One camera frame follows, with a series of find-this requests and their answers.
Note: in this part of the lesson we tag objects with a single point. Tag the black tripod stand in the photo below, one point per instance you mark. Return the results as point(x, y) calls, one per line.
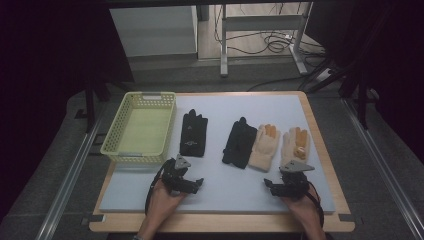
point(361, 96)

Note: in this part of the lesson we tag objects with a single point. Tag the plain black glove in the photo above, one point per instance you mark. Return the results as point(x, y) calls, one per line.
point(240, 141)

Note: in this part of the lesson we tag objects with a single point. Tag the person's left hand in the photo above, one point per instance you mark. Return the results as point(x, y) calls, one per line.
point(163, 205)

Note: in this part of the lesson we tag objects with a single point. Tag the beige knit glove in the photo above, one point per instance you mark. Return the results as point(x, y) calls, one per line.
point(265, 148)

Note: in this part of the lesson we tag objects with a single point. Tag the aluminium floor rail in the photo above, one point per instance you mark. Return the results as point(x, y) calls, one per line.
point(383, 160)
point(70, 180)

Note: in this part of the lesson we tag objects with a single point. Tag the black stand leg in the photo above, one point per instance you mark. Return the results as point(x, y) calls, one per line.
point(90, 106)

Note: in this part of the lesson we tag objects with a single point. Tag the light grey foam mat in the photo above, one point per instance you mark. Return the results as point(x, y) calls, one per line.
point(216, 186)

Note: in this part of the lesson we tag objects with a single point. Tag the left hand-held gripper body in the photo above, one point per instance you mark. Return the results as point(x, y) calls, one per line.
point(175, 175)

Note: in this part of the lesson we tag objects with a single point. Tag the white power strip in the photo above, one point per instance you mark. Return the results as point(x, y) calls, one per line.
point(323, 75)

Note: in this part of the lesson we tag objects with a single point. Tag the grey metal stand frame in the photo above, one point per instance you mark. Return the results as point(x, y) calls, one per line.
point(263, 23)

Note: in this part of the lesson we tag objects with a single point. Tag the black glove with white logo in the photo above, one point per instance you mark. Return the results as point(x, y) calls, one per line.
point(194, 135)

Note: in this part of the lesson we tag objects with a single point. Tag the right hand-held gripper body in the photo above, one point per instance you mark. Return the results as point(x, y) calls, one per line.
point(293, 183)

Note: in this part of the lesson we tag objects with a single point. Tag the pale green plastic basket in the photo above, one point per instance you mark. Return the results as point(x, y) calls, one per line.
point(146, 131)

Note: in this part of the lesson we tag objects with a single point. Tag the beige glove with orange fingers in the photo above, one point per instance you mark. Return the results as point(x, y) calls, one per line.
point(293, 145)

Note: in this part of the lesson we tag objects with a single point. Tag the white cabinet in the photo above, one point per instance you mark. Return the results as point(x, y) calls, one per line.
point(156, 30)

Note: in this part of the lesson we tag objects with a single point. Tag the person's right hand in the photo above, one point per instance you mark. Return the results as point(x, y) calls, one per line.
point(303, 210)

